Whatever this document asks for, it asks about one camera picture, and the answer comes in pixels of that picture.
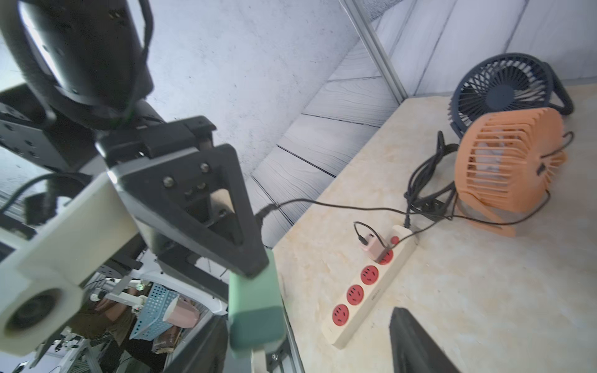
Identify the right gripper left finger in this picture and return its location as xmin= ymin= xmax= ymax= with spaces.
xmin=163 ymin=316 xmax=229 ymax=373

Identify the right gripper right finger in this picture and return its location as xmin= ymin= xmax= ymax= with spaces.
xmin=390 ymin=307 xmax=460 ymax=373

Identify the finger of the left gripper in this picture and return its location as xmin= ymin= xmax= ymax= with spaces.
xmin=109 ymin=144 xmax=269 ymax=278

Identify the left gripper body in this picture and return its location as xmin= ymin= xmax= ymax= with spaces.
xmin=96 ymin=117 xmax=219 ymax=260

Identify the green USB charger plug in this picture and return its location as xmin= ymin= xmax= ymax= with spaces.
xmin=228 ymin=249 xmax=286 ymax=358

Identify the black fan cable to green plug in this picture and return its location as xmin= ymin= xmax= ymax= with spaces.
xmin=254 ymin=186 xmax=552 ymax=234

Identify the white red power strip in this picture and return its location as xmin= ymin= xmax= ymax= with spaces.
xmin=321 ymin=225 xmax=418 ymax=349

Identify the pink USB charger plug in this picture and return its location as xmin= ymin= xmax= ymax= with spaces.
xmin=359 ymin=234 xmax=388 ymax=263

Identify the black fan cable to pink plug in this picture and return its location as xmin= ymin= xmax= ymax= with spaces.
xmin=353 ymin=221 xmax=389 ymax=250

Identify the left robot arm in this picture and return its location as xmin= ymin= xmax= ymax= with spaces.
xmin=1 ymin=1 xmax=269 ymax=278

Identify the orange desk fan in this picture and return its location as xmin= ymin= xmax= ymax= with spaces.
xmin=455 ymin=107 xmax=567 ymax=237

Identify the dark blue desk fan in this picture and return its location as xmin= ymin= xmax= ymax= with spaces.
xmin=449 ymin=53 xmax=575 ymax=138

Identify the blue plastic basket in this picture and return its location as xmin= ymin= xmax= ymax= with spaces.
xmin=129 ymin=284 xmax=179 ymax=341

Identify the black power strip cord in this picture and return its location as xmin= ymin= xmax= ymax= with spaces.
xmin=403 ymin=130 xmax=460 ymax=229

